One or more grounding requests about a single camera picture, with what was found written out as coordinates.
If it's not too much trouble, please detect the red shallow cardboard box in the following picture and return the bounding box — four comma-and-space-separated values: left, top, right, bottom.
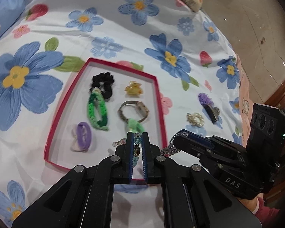
43, 58, 167, 169

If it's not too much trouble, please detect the silver chain bracelet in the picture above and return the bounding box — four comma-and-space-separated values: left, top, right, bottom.
160, 132, 188, 157

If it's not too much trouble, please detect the yellow amber hair claw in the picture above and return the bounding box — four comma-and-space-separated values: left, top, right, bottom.
124, 81, 143, 96

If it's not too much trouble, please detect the person's right hand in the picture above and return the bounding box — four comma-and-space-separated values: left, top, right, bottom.
237, 196, 260, 214

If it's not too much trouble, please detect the metal wrist watch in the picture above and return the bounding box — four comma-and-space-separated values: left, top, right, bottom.
118, 100, 150, 123

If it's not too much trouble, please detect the floral white bed sheet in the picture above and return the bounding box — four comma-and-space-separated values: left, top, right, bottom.
0, 0, 242, 227

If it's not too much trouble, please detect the purple white hair tie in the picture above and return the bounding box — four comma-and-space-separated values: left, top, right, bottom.
70, 121, 93, 152

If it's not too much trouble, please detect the pastel beaded bracelet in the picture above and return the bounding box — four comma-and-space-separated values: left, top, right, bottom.
112, 132, 143, 169

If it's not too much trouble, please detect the white pearl scrunchie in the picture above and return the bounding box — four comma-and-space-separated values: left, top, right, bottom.
186, 113, 205, 128

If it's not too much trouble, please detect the green hair tie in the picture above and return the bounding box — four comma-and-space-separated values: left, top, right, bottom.
125, 118, 146, 135

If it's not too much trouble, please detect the black scrunchie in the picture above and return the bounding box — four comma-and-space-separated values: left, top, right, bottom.
89, 72, 115, 100

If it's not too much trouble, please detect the pink sleeve forearm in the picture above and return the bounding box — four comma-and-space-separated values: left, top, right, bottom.
252, 197, 279, 227

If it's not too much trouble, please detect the pink patterned blanket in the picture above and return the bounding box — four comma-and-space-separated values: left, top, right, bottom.
236, 55, 254, 147

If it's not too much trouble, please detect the purple flower hair clip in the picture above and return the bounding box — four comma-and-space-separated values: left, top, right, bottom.
197, 93, 220, 123

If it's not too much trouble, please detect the green braided bracelet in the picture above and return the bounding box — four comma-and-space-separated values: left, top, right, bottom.
86, 90, 110, 131

